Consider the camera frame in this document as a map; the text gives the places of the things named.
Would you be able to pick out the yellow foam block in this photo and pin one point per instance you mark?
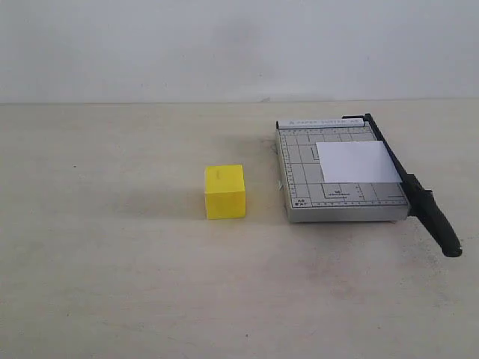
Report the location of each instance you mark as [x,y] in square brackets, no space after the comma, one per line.
[224,192]

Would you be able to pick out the white paper sheet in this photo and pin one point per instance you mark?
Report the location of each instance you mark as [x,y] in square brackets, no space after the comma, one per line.
[356,162]

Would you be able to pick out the black cutter blade arm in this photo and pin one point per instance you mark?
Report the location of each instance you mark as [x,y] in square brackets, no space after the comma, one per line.
[422,202]

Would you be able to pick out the grey paper cutter base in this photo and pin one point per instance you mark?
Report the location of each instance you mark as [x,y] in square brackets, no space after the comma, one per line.
[308,197]

